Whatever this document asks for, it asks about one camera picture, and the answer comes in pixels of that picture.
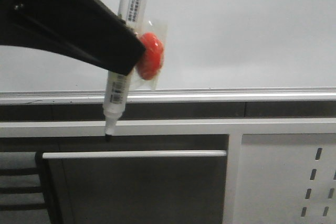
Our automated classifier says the red round magnet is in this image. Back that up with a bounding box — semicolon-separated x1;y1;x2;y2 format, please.
130;18;167;91

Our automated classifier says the white perforated metal panel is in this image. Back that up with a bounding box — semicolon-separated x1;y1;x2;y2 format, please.
234;134;335;223

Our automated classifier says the white whiteboard marker pen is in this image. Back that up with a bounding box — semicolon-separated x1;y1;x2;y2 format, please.
103;0;147;138

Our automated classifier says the black slatted chair back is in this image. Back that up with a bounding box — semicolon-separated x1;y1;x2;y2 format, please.
1;152;51;223

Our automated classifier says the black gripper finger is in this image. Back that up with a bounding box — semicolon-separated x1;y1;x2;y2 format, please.
1;0;132;71

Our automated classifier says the large white whiteboard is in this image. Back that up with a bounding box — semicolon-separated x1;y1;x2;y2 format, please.
1;0;335;104

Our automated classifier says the white metal rack frame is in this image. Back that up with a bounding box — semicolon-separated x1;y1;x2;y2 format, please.
0;118;336;224

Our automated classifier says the grey panel with white edge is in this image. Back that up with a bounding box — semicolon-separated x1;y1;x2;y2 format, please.
42;150;227;223

